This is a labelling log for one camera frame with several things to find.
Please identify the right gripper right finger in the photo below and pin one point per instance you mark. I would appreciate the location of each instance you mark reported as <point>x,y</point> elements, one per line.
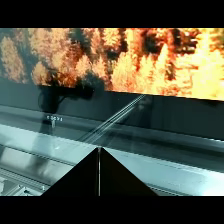
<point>120,180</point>

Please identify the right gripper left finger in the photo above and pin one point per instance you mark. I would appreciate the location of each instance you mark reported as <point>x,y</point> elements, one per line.
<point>81,180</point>

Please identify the silver frame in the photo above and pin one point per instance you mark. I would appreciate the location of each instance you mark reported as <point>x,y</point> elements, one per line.
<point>26,166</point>

